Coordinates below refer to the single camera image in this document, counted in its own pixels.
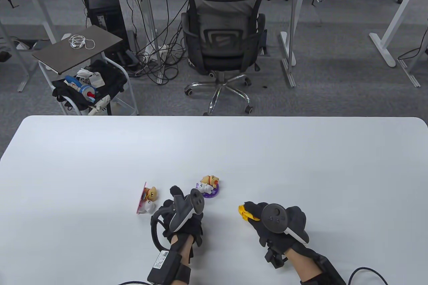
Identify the pink base bear ornament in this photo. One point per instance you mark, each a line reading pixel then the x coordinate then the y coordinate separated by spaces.
pixel 147 201

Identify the white power strip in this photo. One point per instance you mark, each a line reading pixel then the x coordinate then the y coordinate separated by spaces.
pixel 160 51

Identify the black computer tower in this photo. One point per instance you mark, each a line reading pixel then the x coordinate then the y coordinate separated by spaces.
pixel 107 14

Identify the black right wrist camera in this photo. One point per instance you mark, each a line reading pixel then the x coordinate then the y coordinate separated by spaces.
pixel 329 268

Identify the purple base bear ornament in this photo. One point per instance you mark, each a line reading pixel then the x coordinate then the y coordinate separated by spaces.
pixel 209 186

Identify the black white controller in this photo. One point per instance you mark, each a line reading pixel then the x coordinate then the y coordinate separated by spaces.
pixel 274 218
pixel 182 213

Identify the person's left forearm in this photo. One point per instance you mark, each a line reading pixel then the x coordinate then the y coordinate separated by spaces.
pixel 180 243

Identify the black mesh office chair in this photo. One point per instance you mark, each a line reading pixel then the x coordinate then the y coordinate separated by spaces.
pixel 220 61

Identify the yellow cleaning cloth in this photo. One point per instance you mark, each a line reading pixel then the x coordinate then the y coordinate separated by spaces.
pixel 243 213

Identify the white earphones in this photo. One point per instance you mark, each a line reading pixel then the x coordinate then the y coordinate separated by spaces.
pixel 74 43

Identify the black bag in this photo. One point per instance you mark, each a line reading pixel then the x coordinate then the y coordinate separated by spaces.
pixel 110 78

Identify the person's left hand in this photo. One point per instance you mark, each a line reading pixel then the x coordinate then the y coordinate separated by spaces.
pixel 175 191

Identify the person's right forearm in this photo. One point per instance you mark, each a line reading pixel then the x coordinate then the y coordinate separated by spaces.
pixel 301 261

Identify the side cart with grey top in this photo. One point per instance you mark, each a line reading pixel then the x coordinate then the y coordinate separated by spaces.
pixel 77 47

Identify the person's right hand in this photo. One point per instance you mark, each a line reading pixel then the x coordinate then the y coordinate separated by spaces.
pixel 296 218

